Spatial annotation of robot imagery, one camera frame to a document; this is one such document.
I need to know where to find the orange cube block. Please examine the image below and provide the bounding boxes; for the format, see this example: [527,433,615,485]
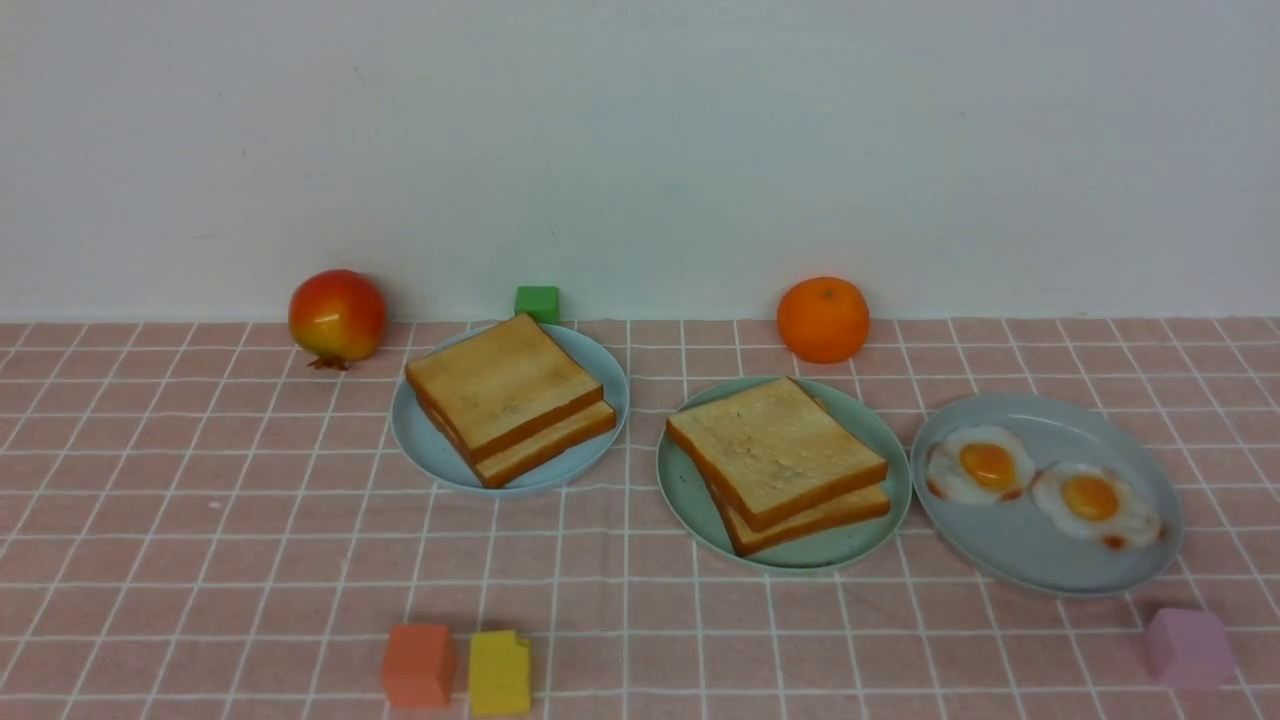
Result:
[380,623,456,710]

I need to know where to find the light blue bread plate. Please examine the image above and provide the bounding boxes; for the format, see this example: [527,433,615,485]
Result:
[389,323,630,498]

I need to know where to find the red yellow pomegranate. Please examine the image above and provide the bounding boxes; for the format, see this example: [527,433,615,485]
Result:
[288,269,388,372]

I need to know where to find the pink checkered tablecloth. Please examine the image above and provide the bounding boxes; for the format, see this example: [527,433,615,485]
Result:
[1,316,1277,719]

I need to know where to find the pink block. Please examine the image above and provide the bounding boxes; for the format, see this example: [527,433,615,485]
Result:
[1144,607,1236,691]

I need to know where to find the toast slice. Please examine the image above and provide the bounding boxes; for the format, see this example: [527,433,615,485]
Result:
[404,313,605,464]
[666,377,890,530]
[468,401,617,489]
[708,486,892,557]

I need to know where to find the orange fruit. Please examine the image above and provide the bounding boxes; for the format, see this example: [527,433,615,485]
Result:
[776,275,872,364]

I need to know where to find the green cube block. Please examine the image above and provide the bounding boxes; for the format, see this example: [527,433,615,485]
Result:
[513,284,561,324]

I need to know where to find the grey blue egg plate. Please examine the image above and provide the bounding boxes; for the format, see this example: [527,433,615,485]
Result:
[911,393,1185,597]

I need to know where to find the green centre plate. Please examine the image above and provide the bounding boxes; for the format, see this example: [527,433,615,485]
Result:
[657,375,913,574]

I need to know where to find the right fried egg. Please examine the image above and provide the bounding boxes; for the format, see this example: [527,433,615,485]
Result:
[1030,461,1164,551]

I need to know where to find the fried egg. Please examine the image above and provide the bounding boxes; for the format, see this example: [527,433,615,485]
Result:
[1030,461,1164,551]
[925,424,1037,506]

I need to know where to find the yellow notched block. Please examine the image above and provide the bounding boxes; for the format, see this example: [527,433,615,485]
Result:
[467,630,532,717]

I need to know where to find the left fried egg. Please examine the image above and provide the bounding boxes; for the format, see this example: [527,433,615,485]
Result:
[925,424,1037,506]

